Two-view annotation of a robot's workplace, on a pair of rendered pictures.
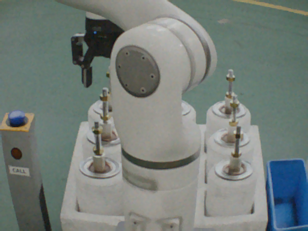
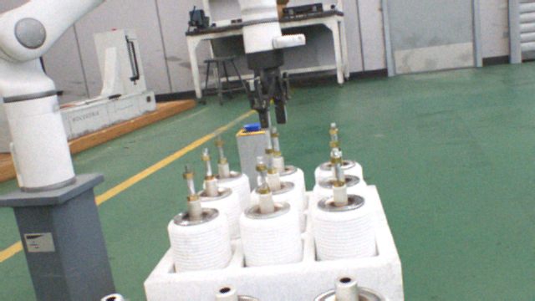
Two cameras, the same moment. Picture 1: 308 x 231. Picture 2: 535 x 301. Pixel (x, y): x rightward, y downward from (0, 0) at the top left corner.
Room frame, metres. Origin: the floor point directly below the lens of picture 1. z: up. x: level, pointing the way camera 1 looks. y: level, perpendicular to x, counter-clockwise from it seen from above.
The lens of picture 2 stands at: (1.25, -0.90, 0.51)
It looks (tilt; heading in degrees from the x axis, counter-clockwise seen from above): 12 degrees down; 95
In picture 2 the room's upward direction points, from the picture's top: 8 degrees counter-clockwise
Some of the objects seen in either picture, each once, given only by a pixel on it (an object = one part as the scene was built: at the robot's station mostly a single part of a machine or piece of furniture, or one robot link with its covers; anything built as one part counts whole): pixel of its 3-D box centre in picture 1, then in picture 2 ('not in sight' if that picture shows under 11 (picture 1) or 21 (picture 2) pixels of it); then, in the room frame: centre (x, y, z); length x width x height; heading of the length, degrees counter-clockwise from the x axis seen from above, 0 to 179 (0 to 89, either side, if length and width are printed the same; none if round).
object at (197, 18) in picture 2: not in sight; (198, 18); (0.18, 4.33, 0.87); 0.41 x 0.17 x 0.25; 80
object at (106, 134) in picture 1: (106, 130); (278, 165); (1.17, 0.09, 0.26); 0.02 x 0.02 x 0.03
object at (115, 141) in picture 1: (106, 136); (279, 171); (1.17, 0.09, 0.25); 0.08 x 0.08 x 0.01
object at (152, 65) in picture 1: (160, 91); (21, 58); (0.73, -0.01, 0.54); 0.09 x 0.09 x 0.17; 54
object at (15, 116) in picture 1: (16, 118); (252, 128); (1.10, 0.26, 0.32); 0.04 x 0.04 x 0.02
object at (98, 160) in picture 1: (98, 161); (224, 170); (1.05, 0.09, 0.26); 0.02 x 0.02 x 0.03
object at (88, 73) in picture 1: (88, 77); (281, 114); (1.19, 0.12, 0.36); 0.02 x 0.01 x 0.04; 156
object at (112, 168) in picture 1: (99, 168); (225, 177); (1.05, 0.09, 0.25); 0.08 x 0.08 x 0.01
